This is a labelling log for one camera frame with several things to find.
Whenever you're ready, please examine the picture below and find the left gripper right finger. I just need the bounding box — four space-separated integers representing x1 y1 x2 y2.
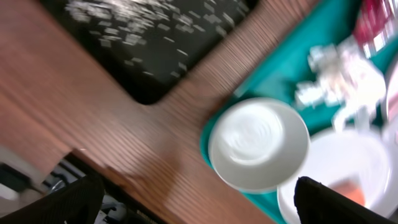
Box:
294 176 395 224

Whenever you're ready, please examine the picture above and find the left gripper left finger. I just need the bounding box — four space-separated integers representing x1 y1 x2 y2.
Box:
1 174 104 224

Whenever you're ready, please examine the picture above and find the grey bowl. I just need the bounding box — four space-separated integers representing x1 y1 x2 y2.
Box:
208 98 310 194

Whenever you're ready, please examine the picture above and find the white rice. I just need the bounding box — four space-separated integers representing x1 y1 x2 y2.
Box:
63 0 251 80

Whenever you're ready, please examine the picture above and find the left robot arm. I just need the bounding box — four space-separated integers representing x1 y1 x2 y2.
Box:
1 148 390 223

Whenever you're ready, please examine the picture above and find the black waste tray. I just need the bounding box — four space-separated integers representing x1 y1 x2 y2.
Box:
41 0 257 105

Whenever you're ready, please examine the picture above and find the orange food cube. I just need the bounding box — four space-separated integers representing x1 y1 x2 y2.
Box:
328 179 365 206

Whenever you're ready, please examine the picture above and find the grey plate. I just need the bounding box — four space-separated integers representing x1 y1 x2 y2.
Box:
277 128 397 223

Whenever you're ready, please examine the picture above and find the crumpled white napkin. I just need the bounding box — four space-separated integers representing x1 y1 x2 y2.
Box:
295 36 386 132

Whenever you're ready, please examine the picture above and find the teal serving tray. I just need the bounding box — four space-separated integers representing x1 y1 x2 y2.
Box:
199 0 398 224

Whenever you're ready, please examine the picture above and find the pink plate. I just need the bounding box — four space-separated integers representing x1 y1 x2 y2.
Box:
381 59 397 123

